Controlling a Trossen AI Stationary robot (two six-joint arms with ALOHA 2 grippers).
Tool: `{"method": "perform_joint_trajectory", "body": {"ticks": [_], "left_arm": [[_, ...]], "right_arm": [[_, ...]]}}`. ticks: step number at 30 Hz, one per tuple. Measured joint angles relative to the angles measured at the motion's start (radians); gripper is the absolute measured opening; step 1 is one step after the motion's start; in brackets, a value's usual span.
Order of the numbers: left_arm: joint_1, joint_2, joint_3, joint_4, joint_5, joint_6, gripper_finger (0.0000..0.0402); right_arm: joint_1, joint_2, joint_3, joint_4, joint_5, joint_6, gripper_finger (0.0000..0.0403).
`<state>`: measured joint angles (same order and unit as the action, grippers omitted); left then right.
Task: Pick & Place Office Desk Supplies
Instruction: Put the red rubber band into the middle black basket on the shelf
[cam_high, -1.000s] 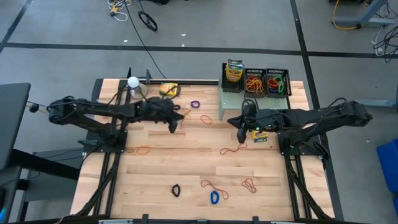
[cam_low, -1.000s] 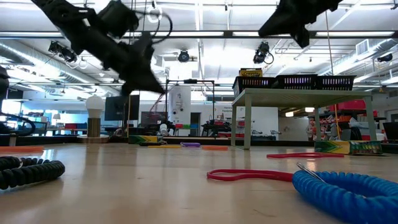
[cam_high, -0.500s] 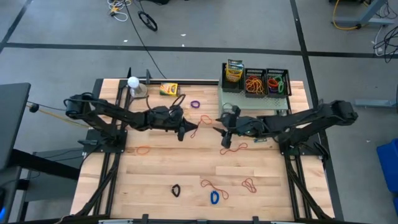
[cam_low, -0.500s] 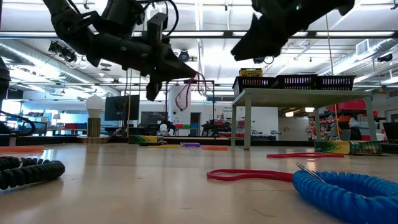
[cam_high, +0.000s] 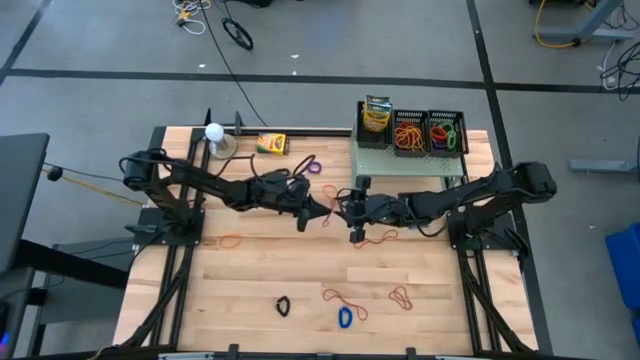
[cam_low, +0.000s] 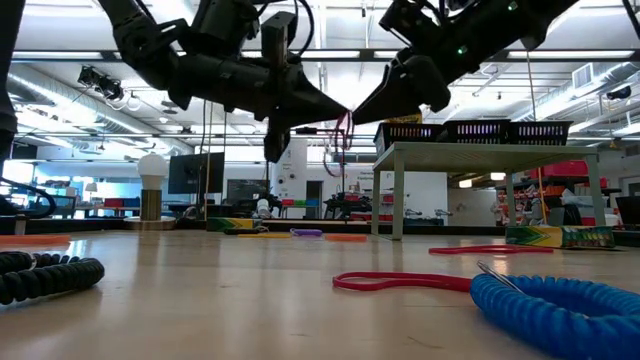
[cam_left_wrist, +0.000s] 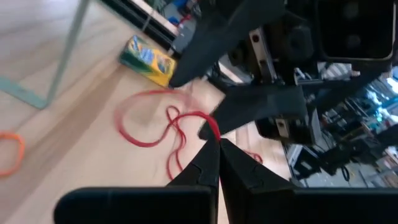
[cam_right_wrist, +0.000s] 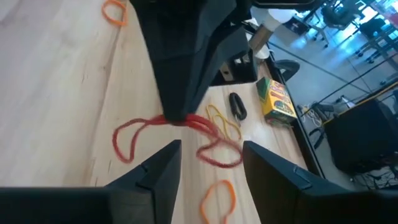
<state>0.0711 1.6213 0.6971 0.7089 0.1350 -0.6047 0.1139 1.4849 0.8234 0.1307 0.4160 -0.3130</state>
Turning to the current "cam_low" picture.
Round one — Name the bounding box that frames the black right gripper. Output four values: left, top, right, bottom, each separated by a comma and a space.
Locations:
351, 37, 471, 125

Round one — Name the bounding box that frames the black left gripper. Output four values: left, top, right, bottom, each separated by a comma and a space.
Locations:
169, 12, 350, 164

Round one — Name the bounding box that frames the yellow green crayon box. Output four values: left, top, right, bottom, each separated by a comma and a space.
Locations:
504, 224, 617, 250
383, 112, 424, 125
206, 216, 264, 234

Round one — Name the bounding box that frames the black plastic mesh basket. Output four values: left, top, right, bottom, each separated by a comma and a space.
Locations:
507, 120, 575, 147
373, 122, 446, 157
442, 118, 512, 145

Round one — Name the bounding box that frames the red rubber band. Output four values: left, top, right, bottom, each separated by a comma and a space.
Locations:
322, 110, 357, 179
428, 244, 555, 256
332, 271, 474, 294

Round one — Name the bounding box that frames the long ceiling light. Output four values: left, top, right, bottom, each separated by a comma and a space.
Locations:
239, 49, 362, 60
10, 49, 105, 61
507, 49, 636, 60

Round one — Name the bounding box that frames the white round column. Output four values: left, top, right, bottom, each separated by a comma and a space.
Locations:
272, 137, 310, 219

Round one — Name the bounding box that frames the sage green perforated metal riser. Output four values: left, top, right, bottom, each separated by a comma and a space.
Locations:
370, 141, 607, 242

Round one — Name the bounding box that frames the black computer monitor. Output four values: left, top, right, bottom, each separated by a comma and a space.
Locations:
167, 151, 226, 196

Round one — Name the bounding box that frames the orange rubber band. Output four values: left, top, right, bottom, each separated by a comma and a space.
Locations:
323, 233, 369, 244
0, 234, 72, 246

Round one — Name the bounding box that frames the yellow rubber band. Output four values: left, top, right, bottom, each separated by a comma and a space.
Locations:
236, 231, 293, 240

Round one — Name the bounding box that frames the white globe lamp wooden base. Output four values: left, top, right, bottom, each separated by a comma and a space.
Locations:
123, 152, 178, 232

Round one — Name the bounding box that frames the red storage bin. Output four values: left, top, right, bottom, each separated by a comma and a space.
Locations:
529, 159, 590, 180

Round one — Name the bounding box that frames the black laptop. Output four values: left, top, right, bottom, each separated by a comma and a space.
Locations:
614, 195, 640, 227

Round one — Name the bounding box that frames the blue spiral coil keyring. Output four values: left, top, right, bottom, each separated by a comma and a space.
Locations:
468, 259, 640, 360

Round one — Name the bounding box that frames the black spiral coil keyring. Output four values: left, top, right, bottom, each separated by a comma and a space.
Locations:
0, 249, 106, 306

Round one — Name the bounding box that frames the black metal station frame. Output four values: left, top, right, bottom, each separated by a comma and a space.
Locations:
267, 126, 347, 221

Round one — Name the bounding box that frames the black left camera cable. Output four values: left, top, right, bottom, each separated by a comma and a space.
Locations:
287, 0, 316, 65

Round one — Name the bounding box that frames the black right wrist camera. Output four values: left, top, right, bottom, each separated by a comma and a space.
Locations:
378, 0, 444, 49

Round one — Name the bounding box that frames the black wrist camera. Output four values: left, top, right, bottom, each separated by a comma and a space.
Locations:
192, 0, 261, 49
378, 0, 444, 49

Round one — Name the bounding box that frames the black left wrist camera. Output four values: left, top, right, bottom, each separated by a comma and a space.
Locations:
192, 0, 261, 49

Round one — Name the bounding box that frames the black ceiling camera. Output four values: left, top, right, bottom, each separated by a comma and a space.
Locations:
76, 64, 125, 103

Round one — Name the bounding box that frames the silver air duct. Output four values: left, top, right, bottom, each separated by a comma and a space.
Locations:
7, 64, 196, 156

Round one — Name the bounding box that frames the black curved cable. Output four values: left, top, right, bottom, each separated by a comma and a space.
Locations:
0, 175, 58, 220

